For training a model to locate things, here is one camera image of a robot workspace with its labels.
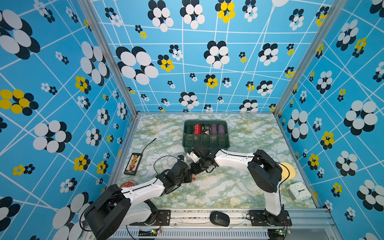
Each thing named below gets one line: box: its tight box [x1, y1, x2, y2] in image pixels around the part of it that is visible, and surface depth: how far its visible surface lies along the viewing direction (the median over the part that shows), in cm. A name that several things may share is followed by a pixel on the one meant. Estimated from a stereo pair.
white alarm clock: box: [286, 182, 312, 202], surface depth 80 cm
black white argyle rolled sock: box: [201, 124, 210, 135], surface depth 104 cm
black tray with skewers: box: [123, 153, 143, 176], surface depth 93 cm
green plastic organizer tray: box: [182, 119, 230, 153], surface depth 105 cm
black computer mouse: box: [209, 211, 230, 227], surface depth 73 cm
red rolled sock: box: [193, 124, 202, 135], surface depth 104 cm
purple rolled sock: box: [210, 123, 218, 135], surface depth 106 cm
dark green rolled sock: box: [185, 125, 193, 135], surface depth 104 cm
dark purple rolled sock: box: [218, 124, 226, 135], surface depth 105 cm
